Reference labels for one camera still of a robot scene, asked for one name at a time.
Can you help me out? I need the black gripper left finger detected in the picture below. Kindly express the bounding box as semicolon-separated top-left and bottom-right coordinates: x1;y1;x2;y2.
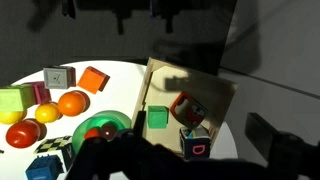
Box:
65;110;236;180

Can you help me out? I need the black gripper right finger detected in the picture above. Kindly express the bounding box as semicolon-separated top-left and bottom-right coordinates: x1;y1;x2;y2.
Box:
244;112;320;180

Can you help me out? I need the green bowl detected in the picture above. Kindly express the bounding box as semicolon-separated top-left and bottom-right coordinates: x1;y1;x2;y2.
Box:
71;110;133;155

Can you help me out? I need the red picture cube block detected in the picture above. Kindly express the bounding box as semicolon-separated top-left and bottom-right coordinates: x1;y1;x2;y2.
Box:
170;91;208;130

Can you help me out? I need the checkered cube block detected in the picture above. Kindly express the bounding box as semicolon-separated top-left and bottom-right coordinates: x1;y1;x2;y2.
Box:
33;135;77;172

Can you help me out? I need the blue cube block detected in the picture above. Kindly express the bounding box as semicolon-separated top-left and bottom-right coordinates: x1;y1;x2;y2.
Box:
25;154;65;180

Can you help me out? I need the orange cube block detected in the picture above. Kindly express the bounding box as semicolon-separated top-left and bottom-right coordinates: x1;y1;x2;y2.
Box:
76;65;111;95

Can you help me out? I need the grey cube block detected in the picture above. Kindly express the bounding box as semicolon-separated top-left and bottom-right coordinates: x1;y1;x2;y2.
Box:
42;65;77;90

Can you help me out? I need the dark red block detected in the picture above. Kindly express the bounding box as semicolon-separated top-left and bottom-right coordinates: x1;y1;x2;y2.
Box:
24;80;53;105

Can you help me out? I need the lime green cube block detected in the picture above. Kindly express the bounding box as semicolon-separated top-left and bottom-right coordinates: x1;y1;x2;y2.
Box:
0;84;36;113

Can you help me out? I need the small brown ball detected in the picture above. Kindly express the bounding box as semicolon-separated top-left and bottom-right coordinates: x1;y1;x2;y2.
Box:
100;122;117;141

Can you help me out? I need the small red toy piece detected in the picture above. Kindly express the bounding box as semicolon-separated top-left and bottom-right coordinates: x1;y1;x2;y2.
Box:
83;128;101;141

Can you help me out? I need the wooden tray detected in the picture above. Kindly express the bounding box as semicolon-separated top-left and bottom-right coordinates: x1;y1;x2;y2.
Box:
131;57;239;158

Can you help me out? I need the orange fruit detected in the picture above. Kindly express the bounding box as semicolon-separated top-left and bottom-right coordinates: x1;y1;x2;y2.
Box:
57;90;91;118

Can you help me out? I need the yellow lemon fruit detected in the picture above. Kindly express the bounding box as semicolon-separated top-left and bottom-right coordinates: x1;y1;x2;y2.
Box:
0;109;28;126
34;101;63;125

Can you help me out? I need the red tomato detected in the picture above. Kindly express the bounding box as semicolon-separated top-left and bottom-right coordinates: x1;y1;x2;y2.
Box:
5;118;47;149

